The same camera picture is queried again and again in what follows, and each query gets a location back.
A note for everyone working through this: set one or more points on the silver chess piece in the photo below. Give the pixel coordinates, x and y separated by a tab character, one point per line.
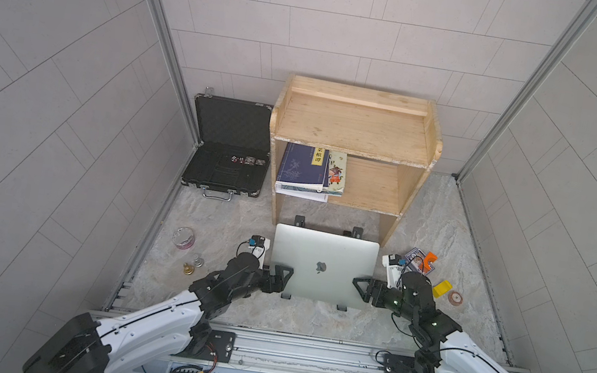
198	262

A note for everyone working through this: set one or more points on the silver laptop computer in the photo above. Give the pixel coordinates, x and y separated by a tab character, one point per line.
323	265

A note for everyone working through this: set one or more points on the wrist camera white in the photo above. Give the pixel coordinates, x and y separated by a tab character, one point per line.
395	267
259	246

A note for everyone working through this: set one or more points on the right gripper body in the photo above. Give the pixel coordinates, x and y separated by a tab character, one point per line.
381	296

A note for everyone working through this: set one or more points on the blue book with yellow label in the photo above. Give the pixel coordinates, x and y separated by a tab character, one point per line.
303	166

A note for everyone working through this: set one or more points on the orange plastic block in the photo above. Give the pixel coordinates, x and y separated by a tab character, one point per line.
428	261

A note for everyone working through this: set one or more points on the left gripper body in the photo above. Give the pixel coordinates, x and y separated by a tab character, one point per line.
273	278

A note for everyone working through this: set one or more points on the wooden two-tier shelf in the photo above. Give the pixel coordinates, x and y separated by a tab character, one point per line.
392	142

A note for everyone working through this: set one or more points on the aluminium mounting rail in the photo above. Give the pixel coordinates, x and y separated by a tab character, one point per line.
293	353

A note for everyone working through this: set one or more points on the black folding laptop stand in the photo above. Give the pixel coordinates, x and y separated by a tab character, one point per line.
327	228

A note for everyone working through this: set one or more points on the white book under stack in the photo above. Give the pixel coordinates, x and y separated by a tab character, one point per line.
296	192

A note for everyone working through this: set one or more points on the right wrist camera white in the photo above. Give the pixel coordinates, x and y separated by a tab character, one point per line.
395	267

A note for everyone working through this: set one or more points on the open black tool case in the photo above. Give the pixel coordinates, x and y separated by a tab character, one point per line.
234	154

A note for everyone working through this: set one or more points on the illustrated book with warrior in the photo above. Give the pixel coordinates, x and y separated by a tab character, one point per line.
334	184

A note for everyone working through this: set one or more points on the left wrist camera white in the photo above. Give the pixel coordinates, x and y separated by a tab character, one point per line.
259	246

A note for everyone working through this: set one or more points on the small card box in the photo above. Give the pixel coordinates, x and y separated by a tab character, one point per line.
415	260

